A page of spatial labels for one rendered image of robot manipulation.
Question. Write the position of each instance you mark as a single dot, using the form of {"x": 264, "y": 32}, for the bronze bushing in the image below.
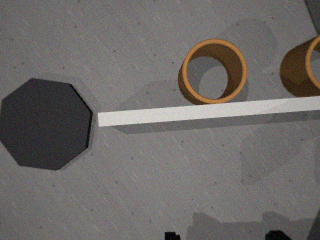
{"x": 295, "y": 70}
{"x": 229, "y": 56}

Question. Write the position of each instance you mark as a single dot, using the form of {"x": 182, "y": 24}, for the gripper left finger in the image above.
{"x": 171, "y": 236}

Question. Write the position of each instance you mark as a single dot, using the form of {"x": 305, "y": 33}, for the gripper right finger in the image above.
{"x": 276, "y": 235}

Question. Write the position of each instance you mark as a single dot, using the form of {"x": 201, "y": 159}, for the grey round turntable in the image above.
{"x": 158, "y": 163}

